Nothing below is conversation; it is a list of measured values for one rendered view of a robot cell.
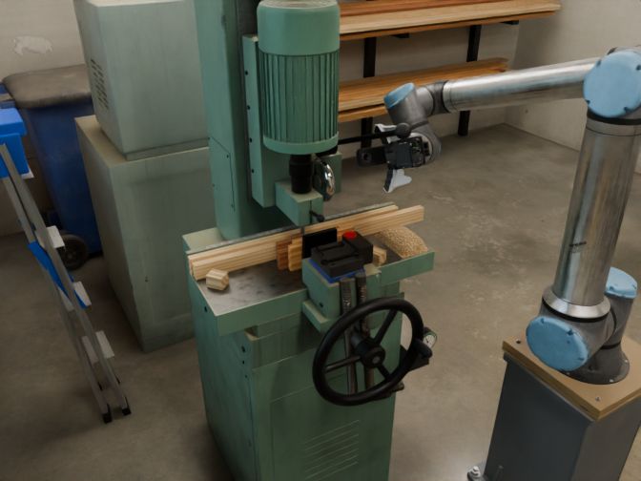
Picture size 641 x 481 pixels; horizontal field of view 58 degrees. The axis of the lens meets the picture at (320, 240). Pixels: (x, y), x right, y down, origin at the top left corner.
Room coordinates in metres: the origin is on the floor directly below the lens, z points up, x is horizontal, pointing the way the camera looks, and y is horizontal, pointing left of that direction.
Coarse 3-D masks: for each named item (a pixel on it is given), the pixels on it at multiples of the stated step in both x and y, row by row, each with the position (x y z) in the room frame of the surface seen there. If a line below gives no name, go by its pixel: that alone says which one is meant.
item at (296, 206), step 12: (288, 180) 1.37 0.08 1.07; (276, 192) 1.36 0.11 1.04; (288, 192) 1.30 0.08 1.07; (312, 192) 1.30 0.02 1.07; (276, 204) 1.36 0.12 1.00; (288, 204) 1.29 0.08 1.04; (300, 204) 1.25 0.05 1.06; (312, 204) 1.26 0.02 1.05; (288, 216) 1.29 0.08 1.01; (300, 216) 1.25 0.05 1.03; (312, 216) 1.26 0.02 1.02
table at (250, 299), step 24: (264, 264) 1.23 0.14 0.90; (384, 264) 1.23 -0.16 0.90; (408, 264) 1.26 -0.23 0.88; (432, 264) 1.30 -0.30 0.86; (192, 288) 1.19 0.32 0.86; (240, 288) 1.12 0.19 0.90; (264, 288) 1.12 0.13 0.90; (288, 288) 1.12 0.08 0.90; (216, 312) 1.03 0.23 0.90; (240, 312) 1.05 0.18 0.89; (264, 312) 1.07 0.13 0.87; (288, 312) 1.10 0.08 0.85; (312, 312) 1.07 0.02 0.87
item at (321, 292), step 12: (372, 264) 1.14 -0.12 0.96; (312, 276) 1.11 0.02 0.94; (372, 276) 1.09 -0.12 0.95; (312, 288) 1.11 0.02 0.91; (324, 288) 1.06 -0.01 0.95; (336, 288) 1.05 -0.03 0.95; (372, 288) 1.10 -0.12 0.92; (312, 300) 1.11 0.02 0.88; (324, 300) 1.06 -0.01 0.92; (336, 300) 1.05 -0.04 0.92; (324, 312) 1.06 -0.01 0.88; (336, 312) 1.05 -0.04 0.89
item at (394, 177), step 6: (390, 174) 1.26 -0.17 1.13; (396, 174) 1.27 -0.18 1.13; (402, 174) 1.26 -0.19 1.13; (390, 180) 1.23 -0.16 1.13; (396, 180) 1.24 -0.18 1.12; (402, 180) 1.24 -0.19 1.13; (408, 180) 1.23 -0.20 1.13; (384, 186) 1.22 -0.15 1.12; (390, 186) 1.22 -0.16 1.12; (396, 186) 1.23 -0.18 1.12
